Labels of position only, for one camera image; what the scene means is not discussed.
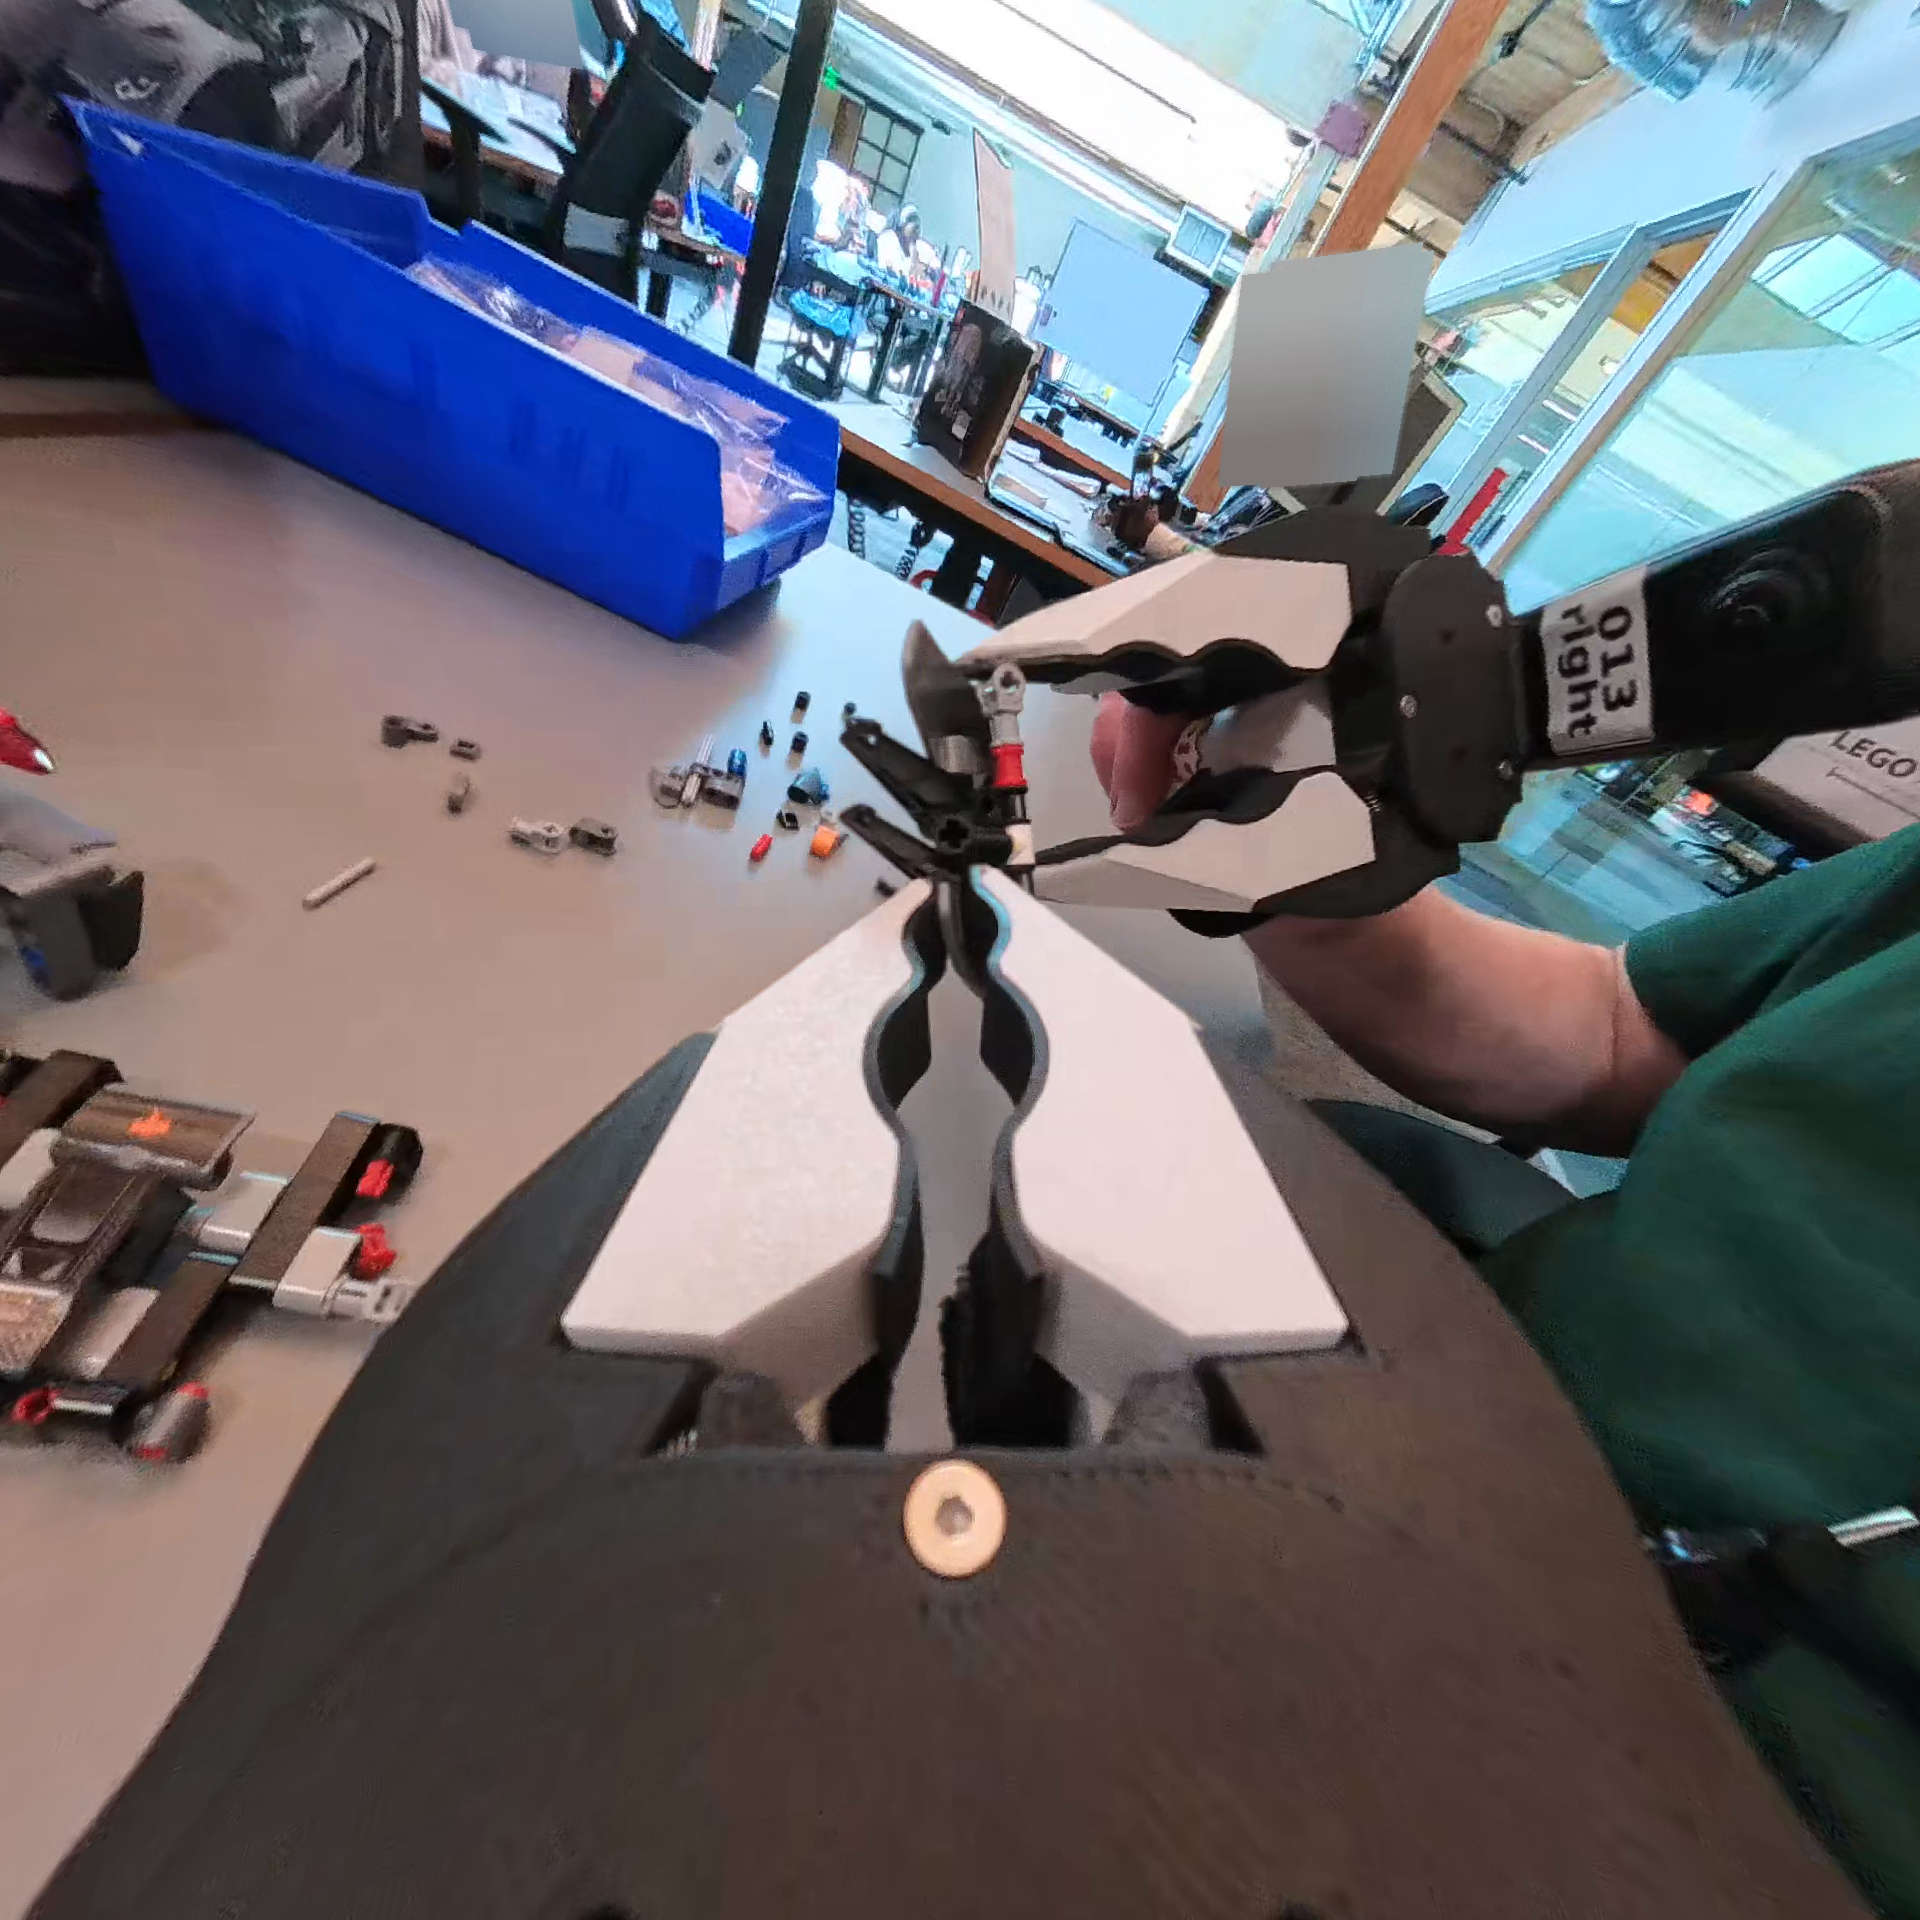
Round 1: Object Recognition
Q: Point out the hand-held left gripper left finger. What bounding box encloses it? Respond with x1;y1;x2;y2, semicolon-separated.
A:
562;877;950;1450

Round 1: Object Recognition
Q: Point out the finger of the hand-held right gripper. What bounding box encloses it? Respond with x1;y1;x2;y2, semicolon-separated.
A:
950;552;1362;703
1030;765;1382;916

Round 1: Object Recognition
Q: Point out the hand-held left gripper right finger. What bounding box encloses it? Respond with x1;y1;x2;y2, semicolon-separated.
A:
942;871;1354;1450

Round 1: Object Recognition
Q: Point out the metal axle with red bush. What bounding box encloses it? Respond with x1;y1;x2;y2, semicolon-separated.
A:
970;664;1040;868

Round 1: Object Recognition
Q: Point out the grey black lego subassembly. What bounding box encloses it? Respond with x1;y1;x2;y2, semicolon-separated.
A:
834;623;1004;962

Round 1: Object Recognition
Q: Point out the person's right forearm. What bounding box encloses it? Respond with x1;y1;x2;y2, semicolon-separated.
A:
1249;877;1693;1162

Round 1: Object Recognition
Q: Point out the black grey lego module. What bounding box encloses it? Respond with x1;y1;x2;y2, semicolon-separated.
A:
0;1048;426;1468

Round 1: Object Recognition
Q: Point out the partly built lego car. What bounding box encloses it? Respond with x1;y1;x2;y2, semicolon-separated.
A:
0;704;152;1002

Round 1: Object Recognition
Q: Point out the car printed lego box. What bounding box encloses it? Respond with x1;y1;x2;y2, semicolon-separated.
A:
0;0;432;378

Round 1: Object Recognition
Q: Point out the person's right hand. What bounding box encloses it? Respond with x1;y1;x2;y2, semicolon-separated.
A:
1089;692;1205;840

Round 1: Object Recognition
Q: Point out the grey computer monitor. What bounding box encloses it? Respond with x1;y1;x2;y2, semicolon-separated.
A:
1402;369;1473;522

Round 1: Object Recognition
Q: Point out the wooden desk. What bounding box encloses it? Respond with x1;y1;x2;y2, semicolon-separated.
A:
834;403;1145;627

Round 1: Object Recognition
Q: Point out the white board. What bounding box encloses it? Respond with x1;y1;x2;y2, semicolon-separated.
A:
1036;219;1216;411

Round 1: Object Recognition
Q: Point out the dark printed box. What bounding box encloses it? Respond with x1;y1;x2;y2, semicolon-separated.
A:
912;298;1040;482

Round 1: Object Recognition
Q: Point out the framed black white sign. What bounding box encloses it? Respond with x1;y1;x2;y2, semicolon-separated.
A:
1739;717;1920;849

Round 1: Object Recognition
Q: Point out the pile of clear plastic bags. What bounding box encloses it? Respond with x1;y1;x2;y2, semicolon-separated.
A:
405;251;836;545

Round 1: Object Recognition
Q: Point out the black pole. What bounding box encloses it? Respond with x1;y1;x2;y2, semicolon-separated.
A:
728;0;841;371

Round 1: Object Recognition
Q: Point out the person's green shirt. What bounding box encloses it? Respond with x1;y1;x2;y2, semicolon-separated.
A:
1318;823;1920;1920

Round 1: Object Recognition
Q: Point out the black office chair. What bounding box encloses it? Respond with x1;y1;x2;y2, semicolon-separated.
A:
540;27;723;305

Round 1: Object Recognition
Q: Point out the blue plastic bin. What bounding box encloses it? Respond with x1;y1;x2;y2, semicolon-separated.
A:
66;97;844;645

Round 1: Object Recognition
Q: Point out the wooden post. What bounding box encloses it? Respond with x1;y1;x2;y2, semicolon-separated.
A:
1307;0;1510;261

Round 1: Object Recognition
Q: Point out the silver air duct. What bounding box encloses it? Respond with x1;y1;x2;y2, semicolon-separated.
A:
1587;0;1858;111

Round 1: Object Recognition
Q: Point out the black drawstring cord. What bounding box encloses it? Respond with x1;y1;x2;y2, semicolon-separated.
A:
1648;1504;1920;1580

